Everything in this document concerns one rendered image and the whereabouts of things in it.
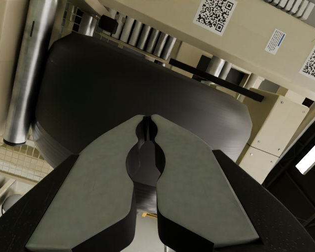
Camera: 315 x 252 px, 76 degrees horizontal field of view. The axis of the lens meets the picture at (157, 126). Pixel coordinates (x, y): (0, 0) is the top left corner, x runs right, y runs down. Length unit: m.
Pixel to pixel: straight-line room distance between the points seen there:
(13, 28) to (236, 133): 0.47
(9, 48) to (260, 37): 0.53
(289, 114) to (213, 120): 0.63
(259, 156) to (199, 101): 0.66
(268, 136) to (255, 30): 0.51
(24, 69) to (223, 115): 0.39
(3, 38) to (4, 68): 0.06
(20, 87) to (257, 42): 0.53
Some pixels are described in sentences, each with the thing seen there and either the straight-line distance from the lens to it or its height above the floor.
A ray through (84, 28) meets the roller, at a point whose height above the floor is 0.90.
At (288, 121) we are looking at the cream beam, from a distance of 0.97.
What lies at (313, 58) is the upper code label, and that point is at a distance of 0.64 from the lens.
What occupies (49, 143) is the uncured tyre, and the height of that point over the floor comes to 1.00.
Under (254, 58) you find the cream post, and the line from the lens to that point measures 0.56.
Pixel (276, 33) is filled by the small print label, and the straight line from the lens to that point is 0.58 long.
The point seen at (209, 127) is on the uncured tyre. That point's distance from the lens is 0.36.
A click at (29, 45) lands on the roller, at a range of 0.48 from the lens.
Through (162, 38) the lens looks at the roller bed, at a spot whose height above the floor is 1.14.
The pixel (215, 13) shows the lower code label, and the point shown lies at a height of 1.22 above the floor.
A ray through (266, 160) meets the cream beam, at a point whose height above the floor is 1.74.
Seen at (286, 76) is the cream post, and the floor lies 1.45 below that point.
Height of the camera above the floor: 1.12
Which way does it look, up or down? 9 degrees up
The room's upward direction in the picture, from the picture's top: 111 degrees clockwise
